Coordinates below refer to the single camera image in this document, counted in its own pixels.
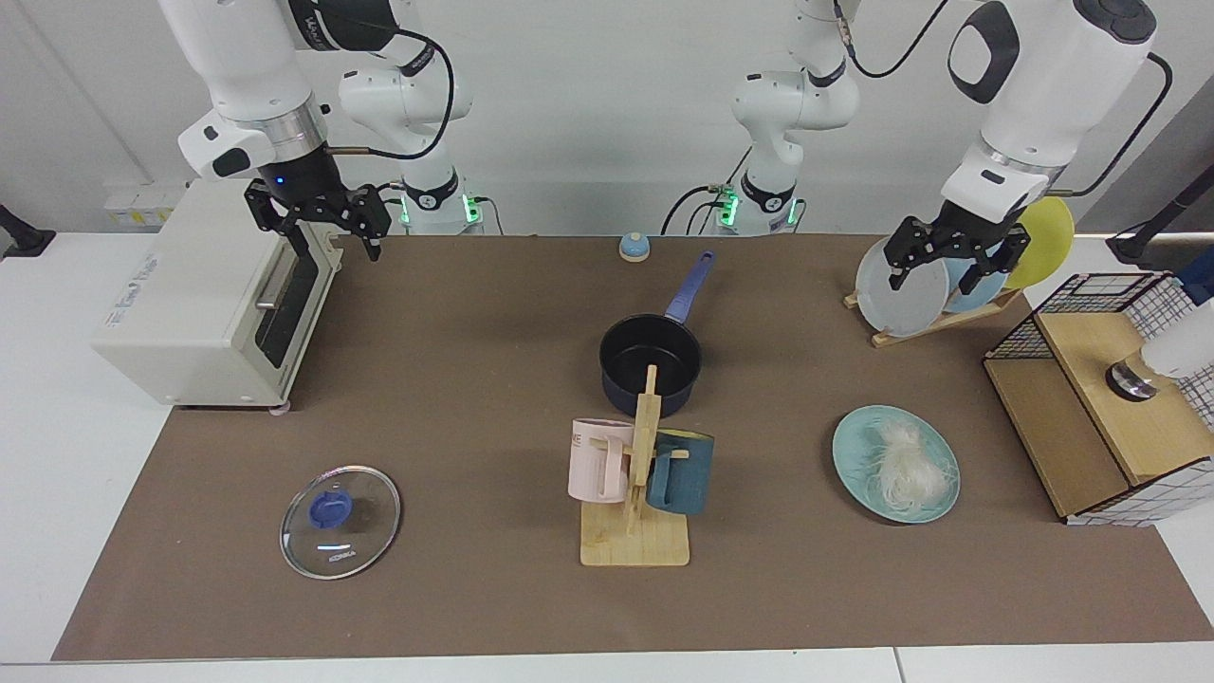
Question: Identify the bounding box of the light blue plate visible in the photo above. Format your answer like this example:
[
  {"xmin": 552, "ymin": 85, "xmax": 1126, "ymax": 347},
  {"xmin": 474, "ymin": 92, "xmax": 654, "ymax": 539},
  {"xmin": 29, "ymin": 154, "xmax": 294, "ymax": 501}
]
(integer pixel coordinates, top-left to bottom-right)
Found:
[{"xmin": 942, "ymin": 256, "xmax": 1008, "ymax": 315}]

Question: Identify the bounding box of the grey plate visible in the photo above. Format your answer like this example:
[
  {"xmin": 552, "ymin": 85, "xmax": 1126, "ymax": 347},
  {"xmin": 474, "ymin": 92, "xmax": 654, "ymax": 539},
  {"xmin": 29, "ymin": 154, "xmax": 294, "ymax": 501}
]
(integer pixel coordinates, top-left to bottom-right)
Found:
[{"xmin": 855, "ymin": 235, "xmax": 952, "ymax": 338}]

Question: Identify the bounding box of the black pot with blue handle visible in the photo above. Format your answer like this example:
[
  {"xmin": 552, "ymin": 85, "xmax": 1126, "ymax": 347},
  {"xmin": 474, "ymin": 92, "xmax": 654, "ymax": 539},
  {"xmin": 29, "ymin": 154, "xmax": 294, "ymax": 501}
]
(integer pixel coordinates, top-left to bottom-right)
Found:
[{"xmin": 598, "ymin": 250, "xmax": 717, "ymax": 419}]

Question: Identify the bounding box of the white wall socket strip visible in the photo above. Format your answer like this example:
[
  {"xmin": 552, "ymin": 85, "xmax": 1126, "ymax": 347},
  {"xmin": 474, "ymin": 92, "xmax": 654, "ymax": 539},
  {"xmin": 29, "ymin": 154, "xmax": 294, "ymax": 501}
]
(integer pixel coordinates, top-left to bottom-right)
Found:
[{"xmin": 102, "ymin": 190, "xmax": 186, "ymax": 229}]

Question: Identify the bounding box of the pale green plate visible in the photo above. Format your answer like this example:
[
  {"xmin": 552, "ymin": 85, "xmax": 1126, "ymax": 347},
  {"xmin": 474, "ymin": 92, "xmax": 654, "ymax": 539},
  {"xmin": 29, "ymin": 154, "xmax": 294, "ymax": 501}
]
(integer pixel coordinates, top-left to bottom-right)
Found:
[{"xmin": 832, "ymin": 405, "xmax": 962, "ymax": 524}]

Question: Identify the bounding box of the yellow plate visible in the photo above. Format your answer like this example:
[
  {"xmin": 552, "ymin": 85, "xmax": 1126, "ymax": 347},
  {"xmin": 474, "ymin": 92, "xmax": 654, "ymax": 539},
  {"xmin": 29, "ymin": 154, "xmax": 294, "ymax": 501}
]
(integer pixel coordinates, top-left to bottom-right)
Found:
[{"xmin": 1003, "ymin": 195, "xmax": 1076, "ymax": 290}]

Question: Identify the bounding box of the dark teal cup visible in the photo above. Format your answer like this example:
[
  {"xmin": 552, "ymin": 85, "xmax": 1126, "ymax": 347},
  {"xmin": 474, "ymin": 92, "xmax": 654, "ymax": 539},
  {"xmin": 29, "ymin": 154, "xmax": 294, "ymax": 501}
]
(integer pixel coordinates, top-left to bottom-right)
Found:
[{"xmin": 645, "ymin": 429, "xmax": 715, "ymax": 516}]

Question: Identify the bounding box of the white vermicelli bundle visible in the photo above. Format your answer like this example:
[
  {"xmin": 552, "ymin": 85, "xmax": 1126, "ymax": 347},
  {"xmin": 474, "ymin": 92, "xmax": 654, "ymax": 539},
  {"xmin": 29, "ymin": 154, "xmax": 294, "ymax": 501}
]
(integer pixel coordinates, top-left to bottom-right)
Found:
[{"xmin": 868, "ymin": 422, "xmax": 952, "ymax": 513}]

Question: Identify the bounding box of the pale toaster oven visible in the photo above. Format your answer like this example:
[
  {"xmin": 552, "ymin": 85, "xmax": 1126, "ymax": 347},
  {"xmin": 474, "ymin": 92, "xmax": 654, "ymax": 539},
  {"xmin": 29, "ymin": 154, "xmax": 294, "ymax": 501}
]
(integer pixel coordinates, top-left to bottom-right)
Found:
[{"xmin": 90, "ymin": 178, "xmax": 344, "ymax": 414}]

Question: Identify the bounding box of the wooden cup stand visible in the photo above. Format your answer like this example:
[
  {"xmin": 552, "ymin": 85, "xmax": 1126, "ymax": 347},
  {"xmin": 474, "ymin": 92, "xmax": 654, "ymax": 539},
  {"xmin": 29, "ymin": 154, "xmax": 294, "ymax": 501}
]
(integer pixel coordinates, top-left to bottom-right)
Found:
[{"xmin": 579, "ymin": 364, "xmax": 691, "ymax": 568}]

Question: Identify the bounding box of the brown table cloth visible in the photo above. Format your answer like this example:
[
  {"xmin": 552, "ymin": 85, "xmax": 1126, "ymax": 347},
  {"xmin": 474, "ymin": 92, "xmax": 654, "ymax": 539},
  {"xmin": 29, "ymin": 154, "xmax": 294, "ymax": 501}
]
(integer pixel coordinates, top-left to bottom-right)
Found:
[{"xmin": 50, "ymin": 233, "xmax": 1214, "ymax": 662}]

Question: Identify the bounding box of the glass lid with blue knob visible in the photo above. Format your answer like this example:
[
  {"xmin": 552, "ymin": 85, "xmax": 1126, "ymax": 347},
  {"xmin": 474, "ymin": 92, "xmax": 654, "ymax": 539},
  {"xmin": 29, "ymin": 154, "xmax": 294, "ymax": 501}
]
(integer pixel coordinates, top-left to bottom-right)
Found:
[{"xmin": 279, "ymin": 465, "xmax": 402, "ymax": 581}]

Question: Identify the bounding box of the wire basket with wooden floor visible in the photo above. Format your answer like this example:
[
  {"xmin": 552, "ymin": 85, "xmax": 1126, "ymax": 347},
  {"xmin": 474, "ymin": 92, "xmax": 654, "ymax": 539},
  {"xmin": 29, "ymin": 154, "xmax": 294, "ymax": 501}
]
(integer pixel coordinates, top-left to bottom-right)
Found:
[{"xmin": 983, "ymin": 271, "xmax": 1214, "ymax": 527}]

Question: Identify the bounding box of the white and silver object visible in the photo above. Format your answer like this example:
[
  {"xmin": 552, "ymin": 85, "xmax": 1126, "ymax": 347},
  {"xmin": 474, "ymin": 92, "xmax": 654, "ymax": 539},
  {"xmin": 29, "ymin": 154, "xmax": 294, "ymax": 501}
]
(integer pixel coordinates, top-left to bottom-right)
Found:
[{"xmin": 1105, "ymin": 318, "xmax": 1214, "ymax": 402}]

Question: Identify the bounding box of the black stand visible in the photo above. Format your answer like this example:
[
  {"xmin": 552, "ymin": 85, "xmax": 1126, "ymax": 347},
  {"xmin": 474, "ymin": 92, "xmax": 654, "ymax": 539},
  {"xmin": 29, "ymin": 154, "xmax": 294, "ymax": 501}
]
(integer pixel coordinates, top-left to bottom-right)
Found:
[
  {"xmin": 0, "ymin": 204, "xmax": 55, "ymax": 259},
  {"xmin": 1106, "ymin": 163, "xmax": 1214, "ymax": 267}
]

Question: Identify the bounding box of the wooden plate rack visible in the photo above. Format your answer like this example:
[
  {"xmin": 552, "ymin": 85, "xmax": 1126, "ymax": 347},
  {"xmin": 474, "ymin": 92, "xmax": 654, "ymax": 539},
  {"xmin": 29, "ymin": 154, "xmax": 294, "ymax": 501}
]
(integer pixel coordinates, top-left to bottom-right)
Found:
[{"xmin": 843, "ymin": 289, "xmax": 1025, "ymax": 349}]

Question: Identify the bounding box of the pink cup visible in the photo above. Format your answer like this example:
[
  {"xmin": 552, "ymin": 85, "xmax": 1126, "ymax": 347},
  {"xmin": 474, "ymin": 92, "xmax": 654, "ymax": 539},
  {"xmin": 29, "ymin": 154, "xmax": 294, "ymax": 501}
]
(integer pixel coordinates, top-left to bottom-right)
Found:
[{"xmin": 567, "ymin": 418, "xmax": 636, "ymax": 505}]

